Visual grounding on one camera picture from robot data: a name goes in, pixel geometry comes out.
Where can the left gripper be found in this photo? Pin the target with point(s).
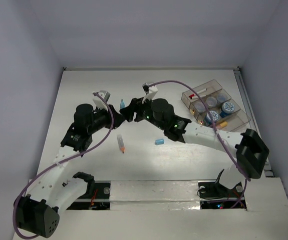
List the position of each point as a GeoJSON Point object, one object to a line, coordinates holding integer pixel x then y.
{"type": "Point", "coordinates": [118, 118]}

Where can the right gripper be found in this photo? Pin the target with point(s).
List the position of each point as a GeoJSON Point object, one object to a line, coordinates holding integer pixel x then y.
{"type": "Point", "coordinates": [136, 105]}

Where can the blue highlighter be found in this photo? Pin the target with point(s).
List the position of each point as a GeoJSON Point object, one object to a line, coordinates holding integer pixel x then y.
{"type": "Point", "coordinates": [122, 104]}

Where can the blue highlighter cap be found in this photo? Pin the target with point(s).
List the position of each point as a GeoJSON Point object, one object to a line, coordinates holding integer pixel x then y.
{"type": "Point", "coordinates": [159, 141]}

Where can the red whiteboard marker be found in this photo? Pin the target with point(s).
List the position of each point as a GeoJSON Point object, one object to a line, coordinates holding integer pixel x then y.
{"type": "Point", "coordinates": [198, 92]}

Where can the clear paperclip jar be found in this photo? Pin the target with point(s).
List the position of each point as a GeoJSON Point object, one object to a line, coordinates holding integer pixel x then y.
{"type": "Point", "coordinates": [221, 97]}
{"type": "Point", "coordinates": [199, 106]}
{"type": "Point", "coordinates": [211, 102]}

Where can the blue paint jar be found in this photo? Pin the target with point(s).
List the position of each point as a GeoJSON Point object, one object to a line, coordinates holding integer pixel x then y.
{"type": "Point", "coordinates": [211, 117]}
{"type": "Point", "coordinates": [227, 109]}

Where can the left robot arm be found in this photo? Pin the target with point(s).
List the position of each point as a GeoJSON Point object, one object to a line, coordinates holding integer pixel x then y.
{"type": "Point", "coordinates": [38, 208]}

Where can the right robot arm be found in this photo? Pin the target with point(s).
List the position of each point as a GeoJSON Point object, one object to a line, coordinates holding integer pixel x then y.
{"type": "Point", "coordinates": [246, 149]}

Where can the clear four-compartment organizer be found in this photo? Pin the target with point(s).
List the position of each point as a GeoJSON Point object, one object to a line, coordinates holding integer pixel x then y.
{"type": "Point", "coordinates": [235, 121]}

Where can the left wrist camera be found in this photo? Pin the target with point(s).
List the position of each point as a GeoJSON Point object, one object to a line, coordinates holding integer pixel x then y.
{"type": "Point", "coordinates": [100, 98]}

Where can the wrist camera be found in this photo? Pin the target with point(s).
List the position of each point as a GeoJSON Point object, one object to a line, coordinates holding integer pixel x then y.
{"type": "Point", "coordinates": [100, 98]}
{"type": "Point", "coordinates": [150, 91]}

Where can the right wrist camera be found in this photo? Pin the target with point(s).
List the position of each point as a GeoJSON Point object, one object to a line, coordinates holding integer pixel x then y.
{"type": "Point", "coordinates": [150, 91]}

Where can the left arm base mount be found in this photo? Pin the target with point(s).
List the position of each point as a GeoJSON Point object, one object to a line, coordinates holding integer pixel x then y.
{"type": "Point", "coordinates": [97, 201]}

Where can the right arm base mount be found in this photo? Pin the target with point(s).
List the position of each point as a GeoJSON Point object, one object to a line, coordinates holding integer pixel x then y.
{"type": "Point", "coordinates": [215, 196]}

